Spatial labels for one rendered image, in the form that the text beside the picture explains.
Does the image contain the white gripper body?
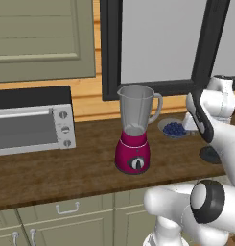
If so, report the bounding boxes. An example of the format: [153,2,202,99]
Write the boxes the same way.
[181,112,200,133]

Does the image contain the magenta blender with clear jar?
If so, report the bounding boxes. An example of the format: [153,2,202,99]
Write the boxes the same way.
[114,84,164,176]

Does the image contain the blueberries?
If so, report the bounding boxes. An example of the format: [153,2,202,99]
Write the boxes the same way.
[162,121,188,136]

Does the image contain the grey bowl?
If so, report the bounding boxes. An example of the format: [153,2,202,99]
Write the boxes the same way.
[157,117,189,139]

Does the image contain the black framed window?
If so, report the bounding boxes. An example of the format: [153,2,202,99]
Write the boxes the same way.
[99,0,235,102]

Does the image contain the olive drawer front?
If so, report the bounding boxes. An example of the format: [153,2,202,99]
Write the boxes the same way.
[113,187,150,209]
[15,192,116,226]

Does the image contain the olive base cupboard door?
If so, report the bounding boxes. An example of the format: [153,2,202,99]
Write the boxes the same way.
[0,209,27,246]
[23,217,116,246]
[113,204,162,246]

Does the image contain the silver toaster oven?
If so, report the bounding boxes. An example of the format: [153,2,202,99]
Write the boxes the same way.
[0,85,77,158]

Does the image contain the toaster oven glass door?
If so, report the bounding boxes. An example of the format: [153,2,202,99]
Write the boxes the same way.
[0,107,60,152]

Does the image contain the silver drawer handle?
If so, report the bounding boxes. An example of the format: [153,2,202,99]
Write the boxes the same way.
[55,201,82,215]

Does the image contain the toaster oven door handle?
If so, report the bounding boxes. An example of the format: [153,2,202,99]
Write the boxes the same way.
[0,110,52,120]

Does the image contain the olive wall cupboard door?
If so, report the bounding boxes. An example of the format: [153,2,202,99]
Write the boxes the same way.
[0,0,97,84]

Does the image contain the silver cupboard door handle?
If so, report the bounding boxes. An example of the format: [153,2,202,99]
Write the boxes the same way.
[11,231,20,246]
[29,228,38,246]

